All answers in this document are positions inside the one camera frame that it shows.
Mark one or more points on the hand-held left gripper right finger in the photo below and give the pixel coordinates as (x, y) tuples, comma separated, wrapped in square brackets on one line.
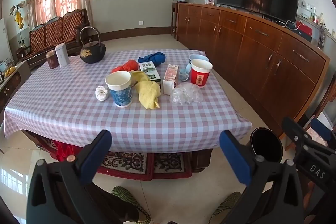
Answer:
[(235, 161)]

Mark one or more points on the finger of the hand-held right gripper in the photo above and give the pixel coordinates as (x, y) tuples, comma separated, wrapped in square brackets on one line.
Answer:
[(294, 132), (321, 129)]

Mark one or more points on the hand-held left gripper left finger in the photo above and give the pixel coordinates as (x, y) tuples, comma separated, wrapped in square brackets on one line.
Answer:
[(95, 158)]

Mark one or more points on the black trash bin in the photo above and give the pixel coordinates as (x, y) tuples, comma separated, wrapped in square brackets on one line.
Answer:
[(265, 142)]

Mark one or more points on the white tissue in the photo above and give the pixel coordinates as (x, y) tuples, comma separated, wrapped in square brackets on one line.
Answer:
[(101, 93)]

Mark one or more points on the blue patterned paper cup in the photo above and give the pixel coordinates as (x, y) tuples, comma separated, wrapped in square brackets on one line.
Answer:
[(120, 94)]

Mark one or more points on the clear plastic bag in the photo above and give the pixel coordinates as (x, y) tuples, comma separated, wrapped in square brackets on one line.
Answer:
[(186, 94)]

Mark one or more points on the yellow cloth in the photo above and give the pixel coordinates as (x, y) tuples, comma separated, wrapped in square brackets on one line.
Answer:
[(148, 92)]

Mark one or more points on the red paper cup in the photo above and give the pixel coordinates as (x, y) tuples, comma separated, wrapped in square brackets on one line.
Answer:
[(200, 74)]

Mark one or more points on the red plastic bag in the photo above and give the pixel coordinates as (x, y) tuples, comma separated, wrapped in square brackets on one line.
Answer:
[(128, 65)]

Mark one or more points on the green white paper box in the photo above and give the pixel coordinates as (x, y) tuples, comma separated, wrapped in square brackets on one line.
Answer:
[(149, 70)]

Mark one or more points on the light blue paper cup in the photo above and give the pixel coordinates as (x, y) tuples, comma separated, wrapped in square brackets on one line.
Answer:
[(198, 57)]

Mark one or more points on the blue cloth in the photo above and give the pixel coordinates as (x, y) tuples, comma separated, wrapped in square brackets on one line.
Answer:
[(155, 58)]

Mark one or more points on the red cloth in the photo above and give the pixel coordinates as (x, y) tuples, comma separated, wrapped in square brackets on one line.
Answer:
[(69, 151)]

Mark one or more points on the red patterned rug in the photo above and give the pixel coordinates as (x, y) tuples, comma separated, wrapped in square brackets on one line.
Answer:
[(126, 163)]

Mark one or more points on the person's dark trouser leg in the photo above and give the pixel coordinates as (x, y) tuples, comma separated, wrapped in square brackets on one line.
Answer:
[(113, 203)]

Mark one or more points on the pink checked tablecloth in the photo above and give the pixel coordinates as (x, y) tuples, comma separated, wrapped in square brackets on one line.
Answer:
[(65, 108)]

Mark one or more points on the glass vase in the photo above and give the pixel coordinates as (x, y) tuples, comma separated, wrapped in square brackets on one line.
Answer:
[(322, 36)]

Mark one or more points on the red box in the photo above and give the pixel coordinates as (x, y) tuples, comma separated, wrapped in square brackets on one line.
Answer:
[(304, 29)]

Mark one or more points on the black iron teapot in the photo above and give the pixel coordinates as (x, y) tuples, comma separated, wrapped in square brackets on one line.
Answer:
[(92, 54)]

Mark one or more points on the brown tea tin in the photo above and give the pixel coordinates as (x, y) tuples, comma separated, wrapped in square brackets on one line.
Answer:
[(52, 60)]

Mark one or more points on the white tea tin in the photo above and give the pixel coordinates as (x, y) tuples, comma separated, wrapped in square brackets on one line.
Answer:
[(62, 54)]

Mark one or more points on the wooden side cabinet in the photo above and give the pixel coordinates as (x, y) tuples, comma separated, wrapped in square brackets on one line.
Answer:
[(13, 87)]

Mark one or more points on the brown wooden sideboard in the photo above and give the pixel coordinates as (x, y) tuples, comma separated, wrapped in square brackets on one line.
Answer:
[(236, 37)]

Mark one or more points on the pile of oranges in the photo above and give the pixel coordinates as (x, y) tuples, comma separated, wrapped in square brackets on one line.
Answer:
[(10, 71)]

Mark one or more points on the red quilted wooden sofa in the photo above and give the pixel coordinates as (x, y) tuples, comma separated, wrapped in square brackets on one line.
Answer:
[(55, 29)]

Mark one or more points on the red white jar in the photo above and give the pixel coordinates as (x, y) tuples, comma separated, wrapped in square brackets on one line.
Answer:
[(208, 0)]

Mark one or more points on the coat rack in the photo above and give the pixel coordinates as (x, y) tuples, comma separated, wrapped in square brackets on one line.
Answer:
[(19, 16)]

